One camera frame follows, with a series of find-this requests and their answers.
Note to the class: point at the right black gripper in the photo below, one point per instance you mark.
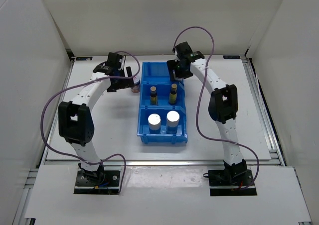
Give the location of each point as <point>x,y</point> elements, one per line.
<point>171,65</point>

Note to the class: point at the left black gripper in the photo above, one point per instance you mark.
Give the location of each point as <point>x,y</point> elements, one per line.
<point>126,82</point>

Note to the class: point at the gold-cap yellow bottle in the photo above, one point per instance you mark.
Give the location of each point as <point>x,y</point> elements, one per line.
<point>153,96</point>
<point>173,94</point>

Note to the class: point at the silver-cap shaker bottle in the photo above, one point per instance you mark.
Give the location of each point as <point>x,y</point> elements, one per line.
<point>154,121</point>
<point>172,121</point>

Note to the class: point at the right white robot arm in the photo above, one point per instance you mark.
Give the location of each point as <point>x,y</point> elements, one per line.
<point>222,108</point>

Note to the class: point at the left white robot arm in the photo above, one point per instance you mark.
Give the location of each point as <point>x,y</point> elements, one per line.
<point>75,122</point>

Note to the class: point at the blue three-compartment plastic bin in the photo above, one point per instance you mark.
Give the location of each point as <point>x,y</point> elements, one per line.
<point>156,74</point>

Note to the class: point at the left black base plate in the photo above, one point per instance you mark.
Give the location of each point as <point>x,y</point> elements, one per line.
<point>104,181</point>

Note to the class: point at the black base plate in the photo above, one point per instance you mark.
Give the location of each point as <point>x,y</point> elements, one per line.
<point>104,181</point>
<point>220,187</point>

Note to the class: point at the aluminium front rail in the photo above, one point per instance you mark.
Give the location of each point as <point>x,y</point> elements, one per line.
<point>271,162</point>

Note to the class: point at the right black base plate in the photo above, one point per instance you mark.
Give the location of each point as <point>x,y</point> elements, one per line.
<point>220,187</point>

